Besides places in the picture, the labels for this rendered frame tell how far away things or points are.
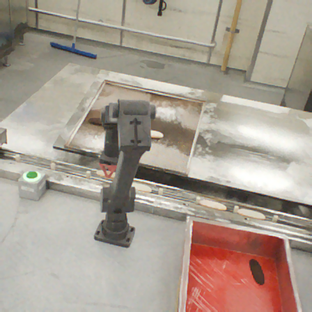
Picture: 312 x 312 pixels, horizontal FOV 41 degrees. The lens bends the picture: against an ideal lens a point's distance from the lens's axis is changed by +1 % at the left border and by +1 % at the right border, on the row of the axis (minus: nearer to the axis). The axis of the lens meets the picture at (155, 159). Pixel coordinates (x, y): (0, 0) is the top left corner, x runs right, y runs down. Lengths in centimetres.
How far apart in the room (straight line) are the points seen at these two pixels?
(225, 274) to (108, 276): 36
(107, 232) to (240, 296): 44
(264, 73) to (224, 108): 297
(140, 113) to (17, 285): 60
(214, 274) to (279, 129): 83
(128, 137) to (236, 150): 83
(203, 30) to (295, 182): 360
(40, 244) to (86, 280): 20
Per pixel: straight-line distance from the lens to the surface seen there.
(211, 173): 161
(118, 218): 130
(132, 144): 97
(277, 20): 473
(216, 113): 191
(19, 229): 141
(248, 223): 148
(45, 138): 184
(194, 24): 508
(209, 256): 137
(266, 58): 484
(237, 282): 133
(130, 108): 99
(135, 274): 128
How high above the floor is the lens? 179
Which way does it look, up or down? 34 degrees down
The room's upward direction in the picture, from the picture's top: 9 degrees clockwise
